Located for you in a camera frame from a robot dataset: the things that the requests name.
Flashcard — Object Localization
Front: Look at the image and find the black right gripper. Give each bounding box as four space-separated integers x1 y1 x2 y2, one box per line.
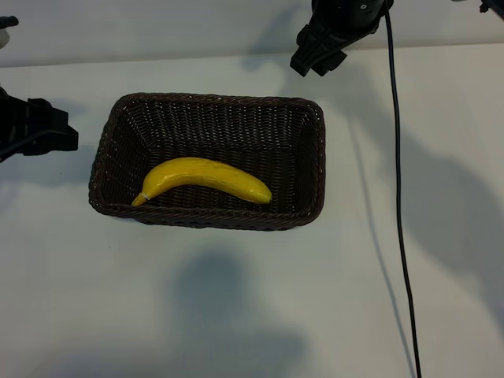
290 0 375 78

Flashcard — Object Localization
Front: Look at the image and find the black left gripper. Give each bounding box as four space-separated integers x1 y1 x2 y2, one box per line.
0 98 79 163

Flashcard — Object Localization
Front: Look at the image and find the dark brown wicker basket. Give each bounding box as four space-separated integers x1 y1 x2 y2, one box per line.
89 92 328 232

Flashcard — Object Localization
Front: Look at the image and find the yellow banana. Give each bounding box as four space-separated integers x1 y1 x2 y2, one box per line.
131 156 273 207

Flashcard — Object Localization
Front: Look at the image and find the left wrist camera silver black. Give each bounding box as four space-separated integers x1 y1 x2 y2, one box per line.
0 15 20 49

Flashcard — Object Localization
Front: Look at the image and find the long black hanging cable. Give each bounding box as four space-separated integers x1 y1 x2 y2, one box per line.
384 9 423 378

